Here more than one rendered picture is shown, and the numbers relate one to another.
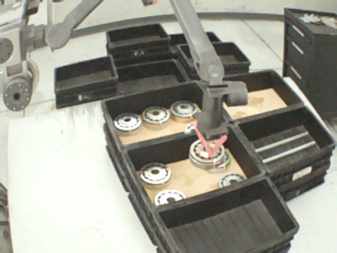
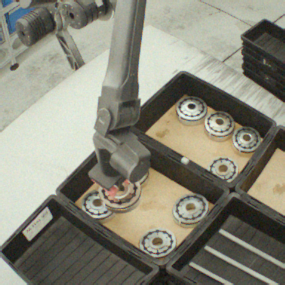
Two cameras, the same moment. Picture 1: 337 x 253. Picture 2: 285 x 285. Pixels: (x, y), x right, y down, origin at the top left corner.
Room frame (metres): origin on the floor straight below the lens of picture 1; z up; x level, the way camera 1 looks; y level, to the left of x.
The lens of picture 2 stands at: (0.89, -0.76, 2.01)
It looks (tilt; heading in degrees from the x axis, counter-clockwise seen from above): 50 degrees down; 68
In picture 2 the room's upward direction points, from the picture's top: 9 degrees counter-clockwise
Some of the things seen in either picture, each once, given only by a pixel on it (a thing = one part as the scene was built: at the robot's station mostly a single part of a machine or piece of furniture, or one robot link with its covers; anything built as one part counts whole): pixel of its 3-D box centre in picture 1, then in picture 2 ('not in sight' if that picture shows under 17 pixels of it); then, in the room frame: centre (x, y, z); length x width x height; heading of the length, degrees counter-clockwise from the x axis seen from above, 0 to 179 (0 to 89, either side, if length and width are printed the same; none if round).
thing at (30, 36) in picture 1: (31, 37); not in sight; (1.09, 0.40, 1.45); 0.09 x 0.08 x 0.12; 15
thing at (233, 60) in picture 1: (214, 83); not in sight; (2.51, -0.28, 0.37); 0.40 x 0.30 x 0.45; 105
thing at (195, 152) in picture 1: (207, 150); (119, 190); (1.08, -0.11, 1.03); 0.10 x 0.10 x 0.01
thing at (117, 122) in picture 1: (127, 121); (191, 107); (1.45, 0.15, 0.86); 0.10 x 0.10 x 0.01
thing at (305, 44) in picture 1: (322, 69); not in sight; (2.70, -1.21, 0.45); 0.60 x 0.45 x 0.90; 105
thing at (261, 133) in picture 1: (287, 147); (251, 267); (1.28, -0.46, 0.87); 0.40 x 0.30 x 0.11; 110
